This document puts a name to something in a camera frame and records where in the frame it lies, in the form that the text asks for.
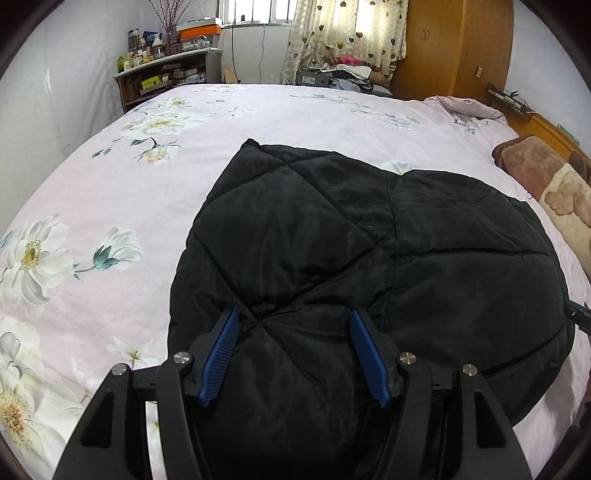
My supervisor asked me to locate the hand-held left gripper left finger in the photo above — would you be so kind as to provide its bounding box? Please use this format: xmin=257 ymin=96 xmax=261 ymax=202
xmin=52 ymin=308 xmax=242 ymax=480

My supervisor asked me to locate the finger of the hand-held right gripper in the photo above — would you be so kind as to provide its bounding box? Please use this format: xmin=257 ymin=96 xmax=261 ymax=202
xmin=564 ymin=299 xmax=591 ymax=334

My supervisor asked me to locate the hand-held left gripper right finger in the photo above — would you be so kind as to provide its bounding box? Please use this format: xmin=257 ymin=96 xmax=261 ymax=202
xmin=348 ymin=307 xmax=539 ymax=480

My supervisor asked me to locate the black padded jacket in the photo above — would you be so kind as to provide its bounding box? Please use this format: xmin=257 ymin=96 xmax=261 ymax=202
xmin=167 ymin=137 xmax=575 ymax=480

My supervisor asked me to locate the pile of folded clothes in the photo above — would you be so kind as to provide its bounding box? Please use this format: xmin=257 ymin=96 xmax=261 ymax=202
xmin=318 ymin=55 xmax=393 ymax=95

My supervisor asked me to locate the brown patterned pillow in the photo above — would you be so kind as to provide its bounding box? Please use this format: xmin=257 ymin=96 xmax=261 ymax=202
xmin=492 ymin=135 xmax=591 ymax=264

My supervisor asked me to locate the wooden headboard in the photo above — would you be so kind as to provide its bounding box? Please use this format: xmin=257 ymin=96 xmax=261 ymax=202
xmin=485 ymin=85 xmax=591 ymax=160

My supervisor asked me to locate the pink floral quilt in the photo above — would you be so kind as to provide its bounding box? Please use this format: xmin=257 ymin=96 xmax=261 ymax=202
xmin=0 ymin=82 xmax=591 ymax=480

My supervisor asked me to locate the black box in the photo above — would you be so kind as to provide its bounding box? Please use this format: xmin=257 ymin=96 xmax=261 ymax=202
xmin=295 ymin=67 xmax=333 ymax=88

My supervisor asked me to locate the grey shelf unit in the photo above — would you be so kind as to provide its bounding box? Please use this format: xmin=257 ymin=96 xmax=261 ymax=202
xmin=113 ymin=47 xmax=222 ymax=114

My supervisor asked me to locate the wooden wardrobe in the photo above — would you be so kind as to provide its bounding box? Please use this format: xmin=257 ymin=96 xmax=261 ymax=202
xmin=392 ymin=0 xmax=515 ymax=102

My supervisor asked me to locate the vase of pink branches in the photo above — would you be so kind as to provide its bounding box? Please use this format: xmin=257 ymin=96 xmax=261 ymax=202
xmin=148 ymin=0 xmax=192 ymax=56

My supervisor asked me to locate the group of bottles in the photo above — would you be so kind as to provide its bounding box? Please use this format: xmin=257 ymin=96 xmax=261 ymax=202
xmin=115 ymin=28 xmax=167 ymax=72

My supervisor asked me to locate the orange storage box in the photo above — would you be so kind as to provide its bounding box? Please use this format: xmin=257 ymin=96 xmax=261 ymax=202
xmin=177 ymin=24 xmax=222 ymax=41

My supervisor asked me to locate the heart print curtain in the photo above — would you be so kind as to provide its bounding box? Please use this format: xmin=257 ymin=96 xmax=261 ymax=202
xmin=283 ymin=0 xmax=409 ymax=86

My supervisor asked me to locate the window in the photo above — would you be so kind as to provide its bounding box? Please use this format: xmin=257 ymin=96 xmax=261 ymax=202
xmin=217 ymin=0 xmax=296 ymax=26

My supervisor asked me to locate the black hanging cable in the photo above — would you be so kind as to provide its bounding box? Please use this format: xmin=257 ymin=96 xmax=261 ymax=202
xmin=231 ymin=18 xmax=267 ymax=84

